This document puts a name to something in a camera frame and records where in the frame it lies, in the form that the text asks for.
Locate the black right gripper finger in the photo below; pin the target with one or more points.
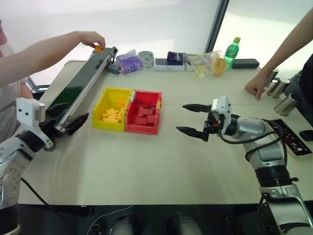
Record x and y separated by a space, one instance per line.
196 108
194 133

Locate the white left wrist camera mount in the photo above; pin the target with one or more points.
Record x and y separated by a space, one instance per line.
27 110

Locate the forearm of dark-clothed person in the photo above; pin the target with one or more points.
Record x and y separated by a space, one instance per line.
286 46

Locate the dark window post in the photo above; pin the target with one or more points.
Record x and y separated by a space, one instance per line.
216 24

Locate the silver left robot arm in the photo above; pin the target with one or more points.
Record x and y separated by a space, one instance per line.
14 156

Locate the grey tape roll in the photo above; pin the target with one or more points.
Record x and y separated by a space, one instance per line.
146 58

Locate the green conveyor belt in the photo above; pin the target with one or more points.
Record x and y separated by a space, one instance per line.
73 88

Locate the dark purple packet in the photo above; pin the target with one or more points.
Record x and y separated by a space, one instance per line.
176 57

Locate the small orange block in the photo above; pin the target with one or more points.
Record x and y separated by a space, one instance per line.
98 49

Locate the black oblong case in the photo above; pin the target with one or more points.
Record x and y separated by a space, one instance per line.
245 63

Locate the green plastic bottle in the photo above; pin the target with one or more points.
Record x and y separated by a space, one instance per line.
231 52

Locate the red block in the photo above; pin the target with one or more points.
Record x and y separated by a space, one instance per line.
144 112
139 121
151 120

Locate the purple tissue pack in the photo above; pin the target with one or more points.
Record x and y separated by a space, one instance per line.
129 62

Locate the steel cup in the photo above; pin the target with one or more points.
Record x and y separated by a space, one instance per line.
278 87
272 77
285 104

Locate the small black device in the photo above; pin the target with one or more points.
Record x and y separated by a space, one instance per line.
306 135

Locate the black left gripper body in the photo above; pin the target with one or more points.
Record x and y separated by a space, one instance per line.
50 128

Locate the dark-clothed person's body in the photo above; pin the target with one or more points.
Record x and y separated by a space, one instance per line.
306 80

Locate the yellow block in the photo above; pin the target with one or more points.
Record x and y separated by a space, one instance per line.
110 112
111 119

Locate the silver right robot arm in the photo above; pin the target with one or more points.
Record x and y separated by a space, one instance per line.
266 147

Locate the round orange bread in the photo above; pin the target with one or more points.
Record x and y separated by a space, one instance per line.
218 66

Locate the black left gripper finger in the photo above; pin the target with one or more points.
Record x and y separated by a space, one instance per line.
57 109
77 123

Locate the grey-shirted person's torso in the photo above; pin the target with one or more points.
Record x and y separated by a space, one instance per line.
8 107

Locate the clear plastic bag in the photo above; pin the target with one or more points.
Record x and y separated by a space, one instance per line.
201 64

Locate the hand of grey-shirted person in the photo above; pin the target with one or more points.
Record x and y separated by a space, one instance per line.
91 39

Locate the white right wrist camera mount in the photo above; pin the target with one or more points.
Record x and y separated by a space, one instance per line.
221 104

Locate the dark grey plastic box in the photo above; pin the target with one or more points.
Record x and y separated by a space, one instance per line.
114 68

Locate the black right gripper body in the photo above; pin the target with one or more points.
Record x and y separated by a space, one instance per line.
212 124

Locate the yellow bin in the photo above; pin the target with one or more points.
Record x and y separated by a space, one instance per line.
100 122

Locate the red bin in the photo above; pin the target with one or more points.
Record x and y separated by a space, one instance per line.
141 129

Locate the hand of dark-clothed person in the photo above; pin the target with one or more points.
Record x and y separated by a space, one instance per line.
255 84

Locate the forearm of grey-shirted person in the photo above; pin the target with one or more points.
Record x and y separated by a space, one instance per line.
41 56

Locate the flat white carton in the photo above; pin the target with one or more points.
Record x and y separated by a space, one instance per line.
168 66

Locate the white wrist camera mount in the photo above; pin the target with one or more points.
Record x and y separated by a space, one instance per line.
221 104
27 110

